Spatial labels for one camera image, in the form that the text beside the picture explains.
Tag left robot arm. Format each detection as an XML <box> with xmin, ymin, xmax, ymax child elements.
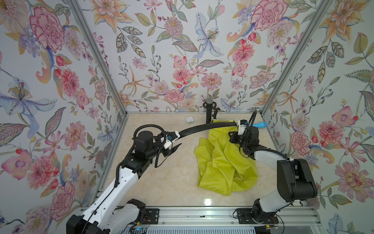
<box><xmin>66</xmin><ymin>124</ymin><xmax>180</xmax><ymax>234</ymax></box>

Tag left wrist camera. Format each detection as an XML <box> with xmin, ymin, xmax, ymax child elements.
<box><xmin>164</xmin><ymin>131</ymin><xmax>180</xmax><ymax>149</ymax></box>

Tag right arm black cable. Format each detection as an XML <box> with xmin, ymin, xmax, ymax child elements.
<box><xmin>248</xmin><ymin>110</ymin><xmax>258</xmax><ymax>128</ymax></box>

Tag blue toy microphone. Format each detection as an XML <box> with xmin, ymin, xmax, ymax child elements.
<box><xmin>253</xmin><ymin>122</ymin><xmax>268</xmax><ymax>128</ymax></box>

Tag black leather belt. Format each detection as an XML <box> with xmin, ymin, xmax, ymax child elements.
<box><xmin>179</xmin><ymin>122</ymin><xmax>237</xmax><ymax>138</ymax></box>

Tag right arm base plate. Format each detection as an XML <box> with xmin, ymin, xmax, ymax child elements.
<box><xmin>233</xmin><ymin>208</ymin><xmax>279</xmax><ymax>225</ymax></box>

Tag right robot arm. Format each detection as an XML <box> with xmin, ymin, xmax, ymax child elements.
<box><xmin>228</xmin><ymin>126</ymin><xmax>318</xmax><ymax>223</ymax></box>

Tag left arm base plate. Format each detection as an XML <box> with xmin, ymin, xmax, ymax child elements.
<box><xmin>130</xmin><ymin>208</ymin><xmax>160</xmax><ymax>225</ymax></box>

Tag small white earbud case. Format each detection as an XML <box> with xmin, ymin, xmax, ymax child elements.
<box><xmin>185</xmin><ymin>116</ymin><xmax>194</xmax><ymax>123</ymax></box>

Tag aluminium front rail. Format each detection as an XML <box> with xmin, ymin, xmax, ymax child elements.
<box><xmin>71</xmin><ymin>206</ymin><xmax>322</xmax><ymax>228</ymax></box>

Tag lime green trousers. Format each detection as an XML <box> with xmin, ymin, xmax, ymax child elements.
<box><xmin>194</xmin><ymin>126</ymin><xmax>259</xmax><ymax>196</ymax></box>

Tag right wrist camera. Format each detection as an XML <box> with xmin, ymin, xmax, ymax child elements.
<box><xmin>237</xmin><ymin>120</ymin><xmax>248</xmax><ymax>136</ymax></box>

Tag black microphone on tripod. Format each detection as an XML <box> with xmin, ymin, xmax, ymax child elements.
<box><xmin>203</xmin><ymin>97</ymin><xmax>221</xmax><ymax>124</ymax></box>

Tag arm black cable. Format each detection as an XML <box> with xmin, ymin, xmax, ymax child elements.
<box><xmin>248</xmin><ymin>110</ymin><xmax>258</xmax><ymax>128</ymax></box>
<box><xmin>132</xmin><ymin>124</ymin><xmax>167</xmax><ymax>141</ymax></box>

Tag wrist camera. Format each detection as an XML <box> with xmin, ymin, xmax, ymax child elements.
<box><xmin>237</xmin><ymin>120</ymin><xmax>248</xmax><ymax>136</ymax></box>
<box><xmin>164</xmin><ymin>131</ymin><xmax>180</xmax><ymax>149</ymax></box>

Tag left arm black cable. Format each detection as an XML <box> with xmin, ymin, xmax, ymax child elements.
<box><xmin>132</xmin><ymin>124</ymin><xmax>167</xmax><ymax>141</ymax></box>

